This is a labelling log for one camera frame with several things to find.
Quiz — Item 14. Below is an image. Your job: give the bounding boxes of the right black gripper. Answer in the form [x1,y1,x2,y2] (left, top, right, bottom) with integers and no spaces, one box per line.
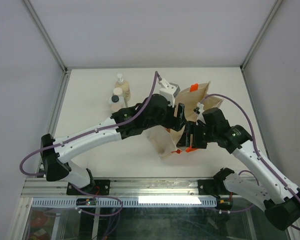
[176,121,217,149]

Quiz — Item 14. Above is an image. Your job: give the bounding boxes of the beige canvas bag orange handles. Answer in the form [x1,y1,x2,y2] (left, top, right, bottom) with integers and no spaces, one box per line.
[147,82,211,160]

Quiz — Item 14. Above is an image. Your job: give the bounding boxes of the cream pump lotion bottle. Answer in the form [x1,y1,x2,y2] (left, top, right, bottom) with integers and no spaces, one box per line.
[115,73,131,102]

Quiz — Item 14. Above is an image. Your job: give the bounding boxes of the green bottle beige cap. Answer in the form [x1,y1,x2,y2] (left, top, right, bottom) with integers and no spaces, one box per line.
[110,102,124,113]

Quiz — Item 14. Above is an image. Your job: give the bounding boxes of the yellow bottle beige round cap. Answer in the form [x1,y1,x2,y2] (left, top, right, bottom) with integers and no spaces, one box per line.
[113,87,126,100]

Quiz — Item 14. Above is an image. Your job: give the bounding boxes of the white bottle black cap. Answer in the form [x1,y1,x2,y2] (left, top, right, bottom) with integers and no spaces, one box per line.
[108,95,120,106]

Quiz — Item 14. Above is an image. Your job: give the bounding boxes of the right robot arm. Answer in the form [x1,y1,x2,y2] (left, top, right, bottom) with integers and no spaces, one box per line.
[177,107,300,231]

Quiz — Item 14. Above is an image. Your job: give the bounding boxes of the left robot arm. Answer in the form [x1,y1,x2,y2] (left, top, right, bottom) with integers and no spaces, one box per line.
[40,94,186,194]

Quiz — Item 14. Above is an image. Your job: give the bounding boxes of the black connector box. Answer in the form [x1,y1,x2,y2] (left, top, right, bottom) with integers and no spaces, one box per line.
[215,199,233,211]

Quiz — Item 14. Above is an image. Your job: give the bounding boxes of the small electronics board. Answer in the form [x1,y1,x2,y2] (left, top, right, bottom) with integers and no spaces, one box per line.
[76,198,98,206]

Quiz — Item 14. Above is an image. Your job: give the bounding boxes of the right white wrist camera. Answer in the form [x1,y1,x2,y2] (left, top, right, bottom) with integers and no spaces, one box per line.
[193,102,205,122]

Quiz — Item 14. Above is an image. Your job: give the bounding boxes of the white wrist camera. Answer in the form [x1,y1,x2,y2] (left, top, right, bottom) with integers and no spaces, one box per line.
[158,78,180,107]
[193,102,205,122]

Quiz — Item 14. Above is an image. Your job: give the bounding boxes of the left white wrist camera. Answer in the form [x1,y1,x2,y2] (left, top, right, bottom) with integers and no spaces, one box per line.
[158,78,180,107]

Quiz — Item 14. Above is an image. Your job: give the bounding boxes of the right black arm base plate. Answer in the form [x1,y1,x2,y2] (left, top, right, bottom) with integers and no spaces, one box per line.
[197,178,230,197]

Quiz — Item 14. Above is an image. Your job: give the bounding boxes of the grey slotted cable duct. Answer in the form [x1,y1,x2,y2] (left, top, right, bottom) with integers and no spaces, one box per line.
[32,196,217,208]

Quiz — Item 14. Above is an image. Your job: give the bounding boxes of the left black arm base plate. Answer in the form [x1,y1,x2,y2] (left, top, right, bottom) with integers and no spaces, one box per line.
[66,179,110,196]

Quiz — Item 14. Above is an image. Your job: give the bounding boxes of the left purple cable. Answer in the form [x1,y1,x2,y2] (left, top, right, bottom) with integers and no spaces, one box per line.
[19,71,163,216]

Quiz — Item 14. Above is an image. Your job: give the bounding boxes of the purple cable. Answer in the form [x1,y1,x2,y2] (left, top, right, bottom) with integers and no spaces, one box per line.
[19,71,163,216]
[199,93,300,231]

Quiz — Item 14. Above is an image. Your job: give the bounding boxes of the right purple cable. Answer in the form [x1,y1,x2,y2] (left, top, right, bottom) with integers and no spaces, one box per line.
[199,93,300,231]

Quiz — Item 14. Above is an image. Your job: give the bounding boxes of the aluminium mounting rail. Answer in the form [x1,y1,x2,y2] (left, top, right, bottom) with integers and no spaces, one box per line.
[19,177,260,198]

